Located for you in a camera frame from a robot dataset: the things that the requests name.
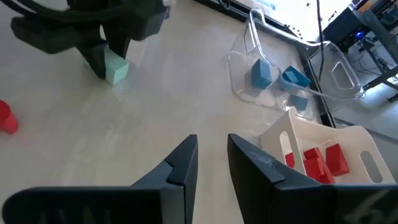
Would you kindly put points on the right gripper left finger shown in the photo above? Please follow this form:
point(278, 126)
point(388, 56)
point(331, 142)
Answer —
point(109, 205)

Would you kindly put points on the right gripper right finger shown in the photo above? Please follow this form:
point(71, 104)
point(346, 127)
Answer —
point(295, 205)

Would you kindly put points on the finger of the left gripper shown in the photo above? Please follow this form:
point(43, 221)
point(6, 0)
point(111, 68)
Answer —
point(94, 59)
point(119, 43)

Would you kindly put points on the large mint foam block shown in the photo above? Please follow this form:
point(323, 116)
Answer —
point(117, 70)

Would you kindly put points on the blue blocks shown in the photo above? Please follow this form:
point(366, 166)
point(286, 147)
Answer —
point(297, 77)

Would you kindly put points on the large blue foam block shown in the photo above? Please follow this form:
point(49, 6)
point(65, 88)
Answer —
point(260, 74)

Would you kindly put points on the white plastic bin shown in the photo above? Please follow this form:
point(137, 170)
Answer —
point(351, 137)

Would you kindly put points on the clear plastic bin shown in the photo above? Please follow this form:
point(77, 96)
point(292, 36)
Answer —
point(239, 62)

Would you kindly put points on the black box blue light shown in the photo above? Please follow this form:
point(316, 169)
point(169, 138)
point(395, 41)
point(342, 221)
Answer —
point(339, 31)

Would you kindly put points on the grey metal stand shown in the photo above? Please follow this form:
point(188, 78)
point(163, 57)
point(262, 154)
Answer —
point(384, 37)

